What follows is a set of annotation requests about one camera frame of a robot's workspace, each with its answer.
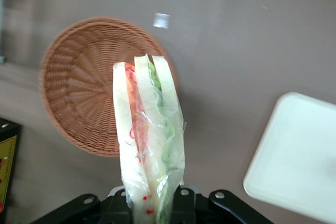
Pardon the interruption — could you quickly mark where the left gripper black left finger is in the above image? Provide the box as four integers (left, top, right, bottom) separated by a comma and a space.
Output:
103, 186, 134, 224

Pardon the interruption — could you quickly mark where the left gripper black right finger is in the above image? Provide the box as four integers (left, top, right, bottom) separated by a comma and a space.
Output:
170, 186, 199, 224

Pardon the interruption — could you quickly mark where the triangle sandwich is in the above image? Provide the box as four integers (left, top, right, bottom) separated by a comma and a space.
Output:
112, 53, 187, 224

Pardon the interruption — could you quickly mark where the cream plastic tray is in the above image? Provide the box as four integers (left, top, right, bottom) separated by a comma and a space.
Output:
243, 92, 336, 223

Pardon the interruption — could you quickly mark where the brown round wicker basket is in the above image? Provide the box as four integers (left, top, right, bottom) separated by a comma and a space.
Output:
38, 16, 179, 158

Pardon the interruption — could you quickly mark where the black and yellow box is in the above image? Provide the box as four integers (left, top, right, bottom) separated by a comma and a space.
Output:
0, 118, 22, 218

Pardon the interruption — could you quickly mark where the brown table cover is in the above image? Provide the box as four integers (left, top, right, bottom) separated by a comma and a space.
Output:
0, 0, 336, 224

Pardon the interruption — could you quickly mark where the small tape patch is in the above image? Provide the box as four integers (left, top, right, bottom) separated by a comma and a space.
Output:
153, 12, 171, 29

